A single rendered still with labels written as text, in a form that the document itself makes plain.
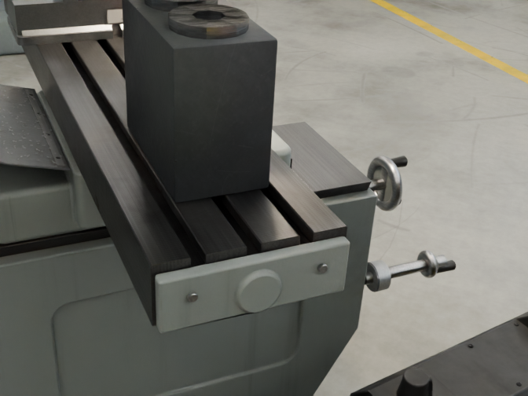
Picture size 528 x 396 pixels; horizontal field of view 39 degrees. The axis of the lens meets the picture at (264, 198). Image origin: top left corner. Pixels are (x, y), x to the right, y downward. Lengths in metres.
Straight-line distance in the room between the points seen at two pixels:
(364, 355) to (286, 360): 0.62
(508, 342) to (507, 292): 1.17
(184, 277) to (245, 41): 0.26
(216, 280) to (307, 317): 0.69
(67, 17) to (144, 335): 0.58
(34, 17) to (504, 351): 0.97
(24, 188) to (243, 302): 0.46
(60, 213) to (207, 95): 0.42
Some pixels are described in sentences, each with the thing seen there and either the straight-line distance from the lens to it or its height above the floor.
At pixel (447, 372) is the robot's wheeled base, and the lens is 1.22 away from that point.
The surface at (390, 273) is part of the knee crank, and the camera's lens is 1.49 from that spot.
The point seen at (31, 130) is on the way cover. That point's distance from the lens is 1.22.
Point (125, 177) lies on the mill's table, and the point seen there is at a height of 0.94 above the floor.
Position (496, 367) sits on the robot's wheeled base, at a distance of 1.25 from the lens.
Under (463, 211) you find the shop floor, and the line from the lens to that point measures 2.85.
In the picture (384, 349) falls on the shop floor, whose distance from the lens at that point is 2.15.
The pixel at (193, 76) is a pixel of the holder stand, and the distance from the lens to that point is 0.81.
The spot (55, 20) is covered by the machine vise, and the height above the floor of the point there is 0.98.
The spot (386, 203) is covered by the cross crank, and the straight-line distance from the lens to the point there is 1.57.
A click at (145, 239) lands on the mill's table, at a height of 0.94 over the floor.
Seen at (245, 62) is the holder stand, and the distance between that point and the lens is 0.82.
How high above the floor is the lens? 1.39
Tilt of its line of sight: 30 degrees down
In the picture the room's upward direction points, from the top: 3 degrees clockwise
